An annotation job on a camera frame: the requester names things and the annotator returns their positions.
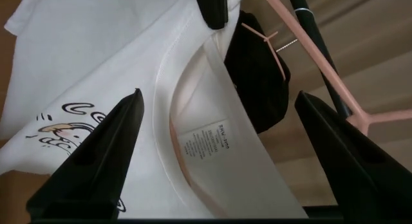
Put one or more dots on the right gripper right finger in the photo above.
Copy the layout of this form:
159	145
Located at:
363	172

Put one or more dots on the pink clothes hanger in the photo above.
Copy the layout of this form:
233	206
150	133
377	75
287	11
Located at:
322	63
273	51

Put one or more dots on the black shorts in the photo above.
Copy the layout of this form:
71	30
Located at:
257	89

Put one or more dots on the white printed T-shirt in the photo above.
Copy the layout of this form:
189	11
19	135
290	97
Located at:
112	56

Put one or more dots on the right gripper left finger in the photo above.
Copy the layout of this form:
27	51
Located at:
96	166

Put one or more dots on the black clothes rack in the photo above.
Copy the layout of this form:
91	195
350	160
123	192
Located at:
313	31

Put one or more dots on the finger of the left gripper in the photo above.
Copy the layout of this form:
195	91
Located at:
212	8

